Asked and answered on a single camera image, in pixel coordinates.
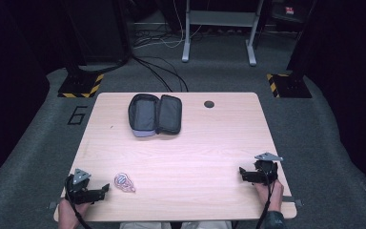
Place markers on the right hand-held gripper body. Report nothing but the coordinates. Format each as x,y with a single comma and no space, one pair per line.
267,170

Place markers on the black zipper pouch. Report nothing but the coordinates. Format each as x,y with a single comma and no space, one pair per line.
155,115

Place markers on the person's left hand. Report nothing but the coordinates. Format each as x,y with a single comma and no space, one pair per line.
68,214

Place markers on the black hazard-striped stand base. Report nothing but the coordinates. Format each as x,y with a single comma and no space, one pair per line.
81,85
290,86

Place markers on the black cabinet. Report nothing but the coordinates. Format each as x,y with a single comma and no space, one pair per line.
98,28

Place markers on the dark box with red label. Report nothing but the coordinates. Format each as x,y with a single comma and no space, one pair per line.
286,12

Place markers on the white metal desk frame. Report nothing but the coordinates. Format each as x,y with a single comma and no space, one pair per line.
222,18

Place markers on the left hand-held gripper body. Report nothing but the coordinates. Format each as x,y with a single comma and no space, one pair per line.
77,191

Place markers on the person's right hand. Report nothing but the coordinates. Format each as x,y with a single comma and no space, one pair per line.
274,197

